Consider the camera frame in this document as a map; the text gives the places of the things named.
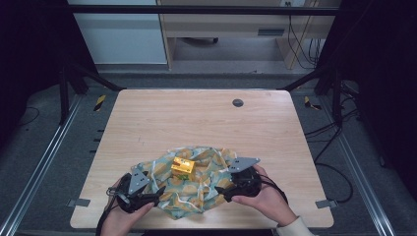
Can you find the black metal frame stand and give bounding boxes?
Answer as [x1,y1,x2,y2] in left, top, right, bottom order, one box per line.
[278,62,345,128]
[58,61,128,126]

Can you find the teal orange-print cloth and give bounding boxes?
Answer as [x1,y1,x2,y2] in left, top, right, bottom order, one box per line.
[132,146,242,221]

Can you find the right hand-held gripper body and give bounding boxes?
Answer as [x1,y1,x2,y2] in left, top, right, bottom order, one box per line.
[227,156,264,198]

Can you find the small yellow box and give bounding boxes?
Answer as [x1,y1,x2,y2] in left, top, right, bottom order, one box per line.
[170,155,197,175]

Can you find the yellow-handled tool right floor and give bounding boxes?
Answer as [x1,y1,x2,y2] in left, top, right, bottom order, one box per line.
[303,95,323,111]

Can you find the thin black floor cable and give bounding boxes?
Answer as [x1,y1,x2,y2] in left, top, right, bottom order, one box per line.
[19,105,41,128]

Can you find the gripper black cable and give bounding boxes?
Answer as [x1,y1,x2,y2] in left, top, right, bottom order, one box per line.
[95,196,120,236]
[258,173,290,205]

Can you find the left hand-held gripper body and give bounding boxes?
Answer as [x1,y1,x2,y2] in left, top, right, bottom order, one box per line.
[107,167,155,214]

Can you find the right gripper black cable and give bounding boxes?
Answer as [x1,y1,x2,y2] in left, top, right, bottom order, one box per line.
[258,173,290,205]

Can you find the person's right hand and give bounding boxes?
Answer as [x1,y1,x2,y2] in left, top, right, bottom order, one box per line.
[230,164,298,227]

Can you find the black hanging desk cables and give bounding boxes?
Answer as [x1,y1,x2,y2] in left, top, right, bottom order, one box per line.
[286,1,325,70]

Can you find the yellow black striped tape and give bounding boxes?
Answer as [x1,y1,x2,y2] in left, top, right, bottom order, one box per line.
[93,93,107,112]

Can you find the grey metal table bracket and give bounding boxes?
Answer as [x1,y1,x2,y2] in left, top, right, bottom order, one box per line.
[66,198,91,208]
[315,199,338,209]

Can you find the black horizontal frame bar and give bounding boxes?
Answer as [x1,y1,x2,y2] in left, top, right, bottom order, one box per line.
[65,4,342,17]

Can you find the black curtain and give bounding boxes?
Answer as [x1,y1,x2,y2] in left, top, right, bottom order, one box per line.
[0,0,97,150]
[314,0,417,202]

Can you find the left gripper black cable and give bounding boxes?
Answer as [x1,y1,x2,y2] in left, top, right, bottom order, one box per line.
[95,196,120,236]

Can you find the person's left hand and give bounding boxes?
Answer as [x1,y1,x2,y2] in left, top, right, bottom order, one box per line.
[99,202,155,236]

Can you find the black floor cables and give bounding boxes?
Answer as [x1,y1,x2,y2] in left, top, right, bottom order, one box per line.
[304,81,361,205]

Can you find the aluminium floor rail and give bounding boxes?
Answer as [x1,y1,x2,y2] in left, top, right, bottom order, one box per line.
[0,94,84,236]
[319,96,397,236]

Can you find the white cabinet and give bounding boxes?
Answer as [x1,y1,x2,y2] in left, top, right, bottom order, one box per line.
[66,0,168,65]

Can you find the light wooden desk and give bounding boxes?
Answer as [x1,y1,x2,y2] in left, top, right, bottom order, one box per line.
[156,0,342,71]

